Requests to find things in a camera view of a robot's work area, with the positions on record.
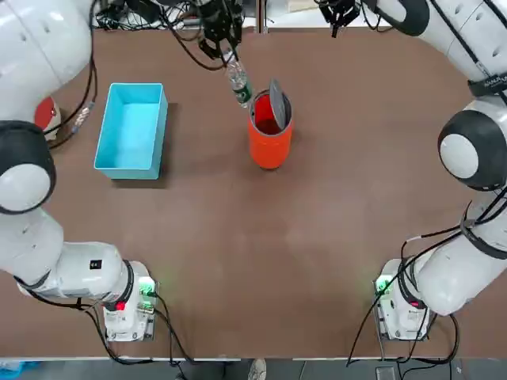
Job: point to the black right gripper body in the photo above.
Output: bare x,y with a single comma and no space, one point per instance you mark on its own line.
338,8

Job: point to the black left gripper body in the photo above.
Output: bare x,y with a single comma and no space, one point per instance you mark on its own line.
219,20

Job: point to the clear water bottle green label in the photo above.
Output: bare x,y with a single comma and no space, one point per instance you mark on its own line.
237,81

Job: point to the grey swing lid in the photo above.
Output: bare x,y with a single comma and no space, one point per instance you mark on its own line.
279,105

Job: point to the orange cylindrical bin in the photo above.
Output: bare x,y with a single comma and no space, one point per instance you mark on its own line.
269,148

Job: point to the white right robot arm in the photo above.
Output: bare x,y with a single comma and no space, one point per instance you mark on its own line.
455,150

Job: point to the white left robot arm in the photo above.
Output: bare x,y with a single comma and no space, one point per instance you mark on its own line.
31,245

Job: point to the blue plastic tray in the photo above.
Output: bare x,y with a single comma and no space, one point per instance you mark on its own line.
130,130

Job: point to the blue crumpled plastic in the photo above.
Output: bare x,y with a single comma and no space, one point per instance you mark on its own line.
16,370

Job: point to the aluminium frame post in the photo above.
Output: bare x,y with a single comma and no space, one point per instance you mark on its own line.
263,16

